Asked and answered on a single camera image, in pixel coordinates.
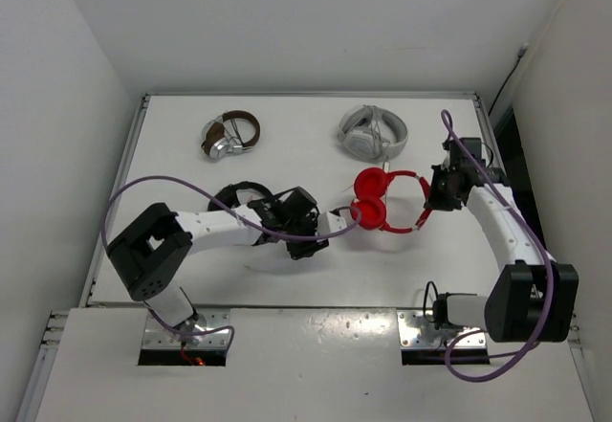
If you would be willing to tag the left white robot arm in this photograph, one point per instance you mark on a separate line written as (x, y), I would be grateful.
(149, 252)

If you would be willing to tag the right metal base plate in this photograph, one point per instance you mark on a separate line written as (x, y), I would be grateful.
(416, 333)

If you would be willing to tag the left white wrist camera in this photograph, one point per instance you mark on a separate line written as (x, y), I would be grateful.
(330, 225)

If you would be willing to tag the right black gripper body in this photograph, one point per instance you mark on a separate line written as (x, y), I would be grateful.
(440, 196)

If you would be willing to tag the white grey headphones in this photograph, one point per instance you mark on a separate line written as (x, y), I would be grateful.
(372, 134)

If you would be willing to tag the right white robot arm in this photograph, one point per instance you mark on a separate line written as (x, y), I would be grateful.
(533, 292)

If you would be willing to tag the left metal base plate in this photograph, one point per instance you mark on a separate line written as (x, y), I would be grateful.
(207, 330)

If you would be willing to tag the red headphones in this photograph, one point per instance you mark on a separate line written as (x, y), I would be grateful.
(370, 187)

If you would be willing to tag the brown silver headphones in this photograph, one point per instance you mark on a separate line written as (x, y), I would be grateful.
(221, 136)

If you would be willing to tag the black headphones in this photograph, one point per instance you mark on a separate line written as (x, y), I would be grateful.
(242, 193)

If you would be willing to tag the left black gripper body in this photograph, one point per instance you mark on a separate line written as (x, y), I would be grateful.
(305, 227)

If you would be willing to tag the metal base plate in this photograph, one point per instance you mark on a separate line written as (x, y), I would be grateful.
(416, 333)
(207, 330)

